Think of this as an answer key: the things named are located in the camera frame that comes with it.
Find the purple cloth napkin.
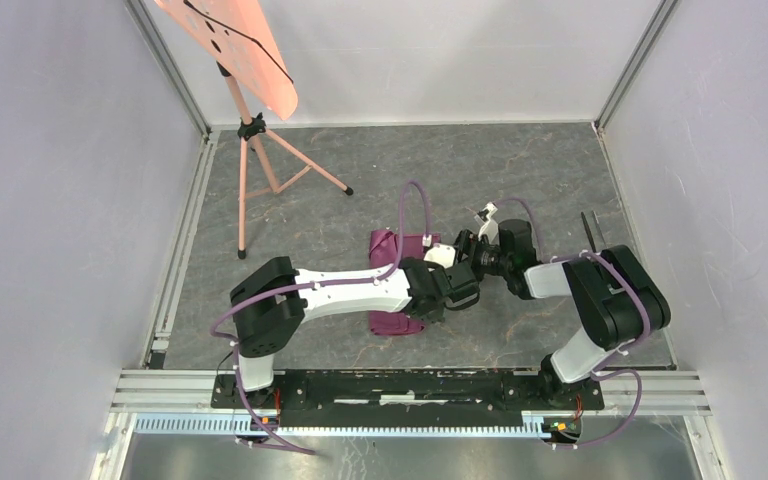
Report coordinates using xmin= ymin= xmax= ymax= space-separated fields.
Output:
xmin=366 ymin=229 xmax=444 ymax=337

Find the black knife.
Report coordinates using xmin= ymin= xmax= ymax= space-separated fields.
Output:
xmin=580 ymin=211 xmax=597 ymax=252

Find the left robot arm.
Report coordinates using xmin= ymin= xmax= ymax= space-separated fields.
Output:
xmin=229 ymin=256 xmax=480 ymax=408

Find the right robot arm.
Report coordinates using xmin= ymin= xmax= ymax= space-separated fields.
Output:
xmin=454 ymin=219 xmax=671 ymax=408

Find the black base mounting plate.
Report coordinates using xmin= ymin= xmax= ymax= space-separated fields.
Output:
xmin=210 ymin=369 xmax=605 ymax=428

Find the pink music stand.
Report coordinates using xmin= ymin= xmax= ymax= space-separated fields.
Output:
xmin=156 ymin=0 xmax=354 ymax=260

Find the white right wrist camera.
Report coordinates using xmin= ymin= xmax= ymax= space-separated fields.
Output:
xmin=475 ymin=202 xmax=499 ymax=244

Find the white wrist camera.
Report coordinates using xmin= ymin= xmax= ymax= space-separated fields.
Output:
xmin=475 ymin=202 xmax=499 ymax=244
xmin=423 ymin=243 xmax=457 ymax=268

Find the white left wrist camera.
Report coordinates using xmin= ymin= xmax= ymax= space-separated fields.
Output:
xmin=423 ymin=243 xmax=457 ymax=268

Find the slotted cable duct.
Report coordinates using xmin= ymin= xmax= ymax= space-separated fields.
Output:
xmin=134 ymin=413 xmax=550 ymax=440

